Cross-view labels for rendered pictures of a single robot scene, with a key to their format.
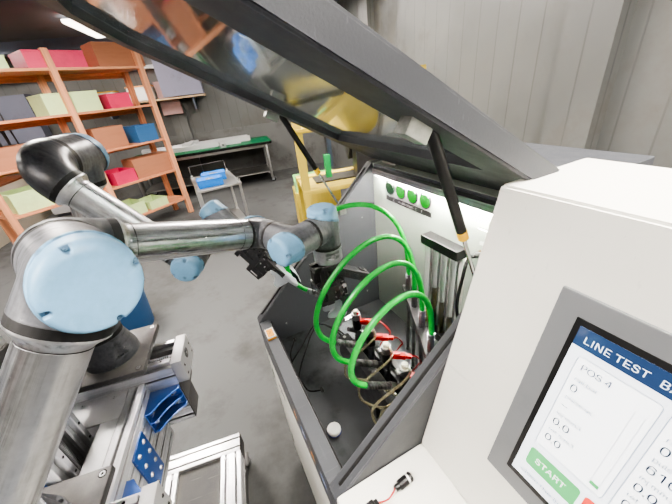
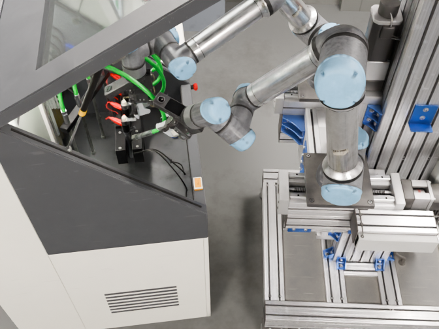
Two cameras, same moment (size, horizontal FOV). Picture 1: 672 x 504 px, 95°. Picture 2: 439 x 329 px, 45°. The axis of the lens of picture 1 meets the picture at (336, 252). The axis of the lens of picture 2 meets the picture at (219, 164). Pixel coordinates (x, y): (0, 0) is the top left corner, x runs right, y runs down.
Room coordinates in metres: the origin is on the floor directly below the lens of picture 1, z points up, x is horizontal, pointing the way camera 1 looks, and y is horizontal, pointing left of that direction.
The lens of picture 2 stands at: (1.91, 0.66, 2.48)
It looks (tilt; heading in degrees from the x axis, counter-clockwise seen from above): 51 degrees down; 196
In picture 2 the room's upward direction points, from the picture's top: straight up
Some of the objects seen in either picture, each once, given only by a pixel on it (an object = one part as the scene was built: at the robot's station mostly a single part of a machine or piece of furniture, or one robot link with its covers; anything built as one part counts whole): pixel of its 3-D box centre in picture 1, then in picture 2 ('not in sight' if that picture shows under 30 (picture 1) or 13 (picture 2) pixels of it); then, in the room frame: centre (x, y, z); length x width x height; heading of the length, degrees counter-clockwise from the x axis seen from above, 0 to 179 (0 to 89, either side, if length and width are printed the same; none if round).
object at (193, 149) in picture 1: (207, 165); not in sight; (6.81, 2.49, 0.49); 2.78 x 1.03 x 0.99; 104
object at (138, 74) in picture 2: (328, 254); (134, 67); (0.71, 0.02, 1.32); 0.08 x 0.08 x 0.05
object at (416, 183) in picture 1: (426, 186); not in sight; (0.84, -0.28, 1.43); 0.54 x 0.03 x 0.02; 23
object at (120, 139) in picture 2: (380, 382); (130, 129); (0.63, -0.09, 0.91); 0.34 x 0.10 x 0.15; 23
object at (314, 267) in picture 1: (328, 279); (139, 86); (0.71, 0.03, 1.24); 0.09 x 0.08 x 0.12; 113
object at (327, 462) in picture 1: (295, 395); (192, 152); (0.65, 0.18, 0.87); 0.62 x 0.04 x 0.16; 23
